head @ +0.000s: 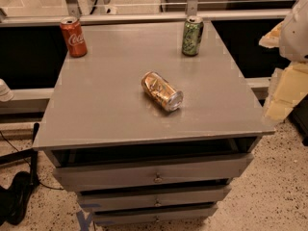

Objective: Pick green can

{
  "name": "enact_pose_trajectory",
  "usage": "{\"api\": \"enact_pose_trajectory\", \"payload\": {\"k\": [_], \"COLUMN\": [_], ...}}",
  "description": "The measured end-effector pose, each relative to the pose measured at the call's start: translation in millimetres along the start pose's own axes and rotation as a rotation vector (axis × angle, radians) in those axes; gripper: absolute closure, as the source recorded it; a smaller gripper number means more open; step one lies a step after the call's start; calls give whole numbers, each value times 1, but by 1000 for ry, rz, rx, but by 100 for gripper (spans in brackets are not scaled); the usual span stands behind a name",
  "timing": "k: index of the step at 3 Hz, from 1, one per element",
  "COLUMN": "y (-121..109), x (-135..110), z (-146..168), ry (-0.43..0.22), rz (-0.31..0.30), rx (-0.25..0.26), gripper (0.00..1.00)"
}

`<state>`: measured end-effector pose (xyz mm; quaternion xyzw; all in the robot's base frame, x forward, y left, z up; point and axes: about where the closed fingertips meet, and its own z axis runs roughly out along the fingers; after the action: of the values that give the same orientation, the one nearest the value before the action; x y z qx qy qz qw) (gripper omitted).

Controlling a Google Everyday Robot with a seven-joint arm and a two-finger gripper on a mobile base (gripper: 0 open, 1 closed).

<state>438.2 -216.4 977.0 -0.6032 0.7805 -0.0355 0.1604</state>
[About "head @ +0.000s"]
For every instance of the green soda can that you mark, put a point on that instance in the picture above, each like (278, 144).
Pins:
(192, 35)

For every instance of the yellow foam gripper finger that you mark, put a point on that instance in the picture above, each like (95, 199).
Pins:
(287, 88)
(272, 39)

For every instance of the grey metal railing frame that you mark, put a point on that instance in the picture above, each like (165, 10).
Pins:
(24, 12)

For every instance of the orange gold soda can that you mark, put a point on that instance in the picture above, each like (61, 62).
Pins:
(161, 91)

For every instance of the white object at left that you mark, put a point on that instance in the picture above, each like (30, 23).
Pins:
(6, 93)

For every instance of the blue tape cross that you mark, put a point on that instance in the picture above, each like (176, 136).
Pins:
(86, 222)

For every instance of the grey drawer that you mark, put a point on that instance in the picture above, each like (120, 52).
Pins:
(150, 173)
(156, 198)
(154, 214)

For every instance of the red Coca-Cola can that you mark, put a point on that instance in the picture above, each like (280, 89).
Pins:
(73, 36)

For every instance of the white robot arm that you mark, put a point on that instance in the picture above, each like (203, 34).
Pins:
(294, 35)

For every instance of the middle grey drawer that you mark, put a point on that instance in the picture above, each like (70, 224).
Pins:
(156, 198)

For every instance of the bottom grey drawer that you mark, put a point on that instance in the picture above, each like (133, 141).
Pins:
(154, 214)

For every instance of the grey drawer cabinet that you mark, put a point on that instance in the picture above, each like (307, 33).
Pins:
(99, 113)

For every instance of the top grey drawer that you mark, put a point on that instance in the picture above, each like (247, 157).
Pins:
(150, 173)

